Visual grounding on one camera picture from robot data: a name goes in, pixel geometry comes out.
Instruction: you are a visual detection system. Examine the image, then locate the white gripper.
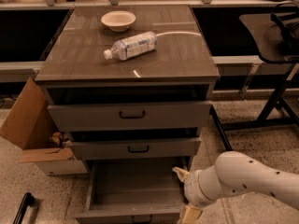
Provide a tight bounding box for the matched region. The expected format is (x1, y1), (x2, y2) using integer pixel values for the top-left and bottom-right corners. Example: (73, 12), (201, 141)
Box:
(172, 167), (209, 224)

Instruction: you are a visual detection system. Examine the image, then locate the grey bottom drawer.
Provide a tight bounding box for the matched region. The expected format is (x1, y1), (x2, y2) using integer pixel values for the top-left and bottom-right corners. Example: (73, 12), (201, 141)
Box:
(75, 157), (188, 224)

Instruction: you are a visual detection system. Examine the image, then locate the grey drawer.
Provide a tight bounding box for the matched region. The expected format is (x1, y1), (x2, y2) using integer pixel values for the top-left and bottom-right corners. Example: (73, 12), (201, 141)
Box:
(47, 91), (213, 133)
(71, 128), (201, 161)
(75, 157), (188, 224)

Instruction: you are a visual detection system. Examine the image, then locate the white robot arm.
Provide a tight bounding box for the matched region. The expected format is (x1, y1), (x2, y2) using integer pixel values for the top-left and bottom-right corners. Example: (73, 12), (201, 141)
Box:
(172, 151), (299, 224)

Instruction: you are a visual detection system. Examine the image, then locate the grey top drawer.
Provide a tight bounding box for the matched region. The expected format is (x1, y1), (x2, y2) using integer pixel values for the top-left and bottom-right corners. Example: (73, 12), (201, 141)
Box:
(47, 91), (213, 133)

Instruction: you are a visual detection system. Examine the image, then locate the grey middle drawer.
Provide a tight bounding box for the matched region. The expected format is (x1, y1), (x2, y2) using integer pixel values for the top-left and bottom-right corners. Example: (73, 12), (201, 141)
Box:
(71, 128), (201, 161)

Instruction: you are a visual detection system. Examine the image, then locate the grey drawer cabinet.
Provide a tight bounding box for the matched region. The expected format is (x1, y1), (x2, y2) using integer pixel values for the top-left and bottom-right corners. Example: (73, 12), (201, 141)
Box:
(36, 6), (220, 167)

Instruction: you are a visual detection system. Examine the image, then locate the black side table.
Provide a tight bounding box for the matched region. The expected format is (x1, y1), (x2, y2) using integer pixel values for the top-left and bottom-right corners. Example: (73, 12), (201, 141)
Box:
(208, 12), (299, 152)

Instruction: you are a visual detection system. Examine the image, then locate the clear plastic water bottle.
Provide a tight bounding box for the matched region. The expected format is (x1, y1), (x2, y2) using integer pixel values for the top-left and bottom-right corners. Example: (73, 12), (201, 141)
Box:
(104, 32), (157, 61)

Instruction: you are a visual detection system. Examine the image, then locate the open cardboard box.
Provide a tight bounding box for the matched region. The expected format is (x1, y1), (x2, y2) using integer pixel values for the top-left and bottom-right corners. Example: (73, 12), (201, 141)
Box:
(0, 78), (88, 175)

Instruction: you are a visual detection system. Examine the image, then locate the white bowl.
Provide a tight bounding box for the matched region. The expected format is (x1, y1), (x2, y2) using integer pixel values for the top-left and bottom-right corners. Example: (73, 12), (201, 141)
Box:
(101, 10), (136, 32)

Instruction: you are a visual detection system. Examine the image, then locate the black handle on floor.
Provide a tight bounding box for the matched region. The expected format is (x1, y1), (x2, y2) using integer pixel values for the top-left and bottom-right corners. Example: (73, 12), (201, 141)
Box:
(13, 192), (36, 224)

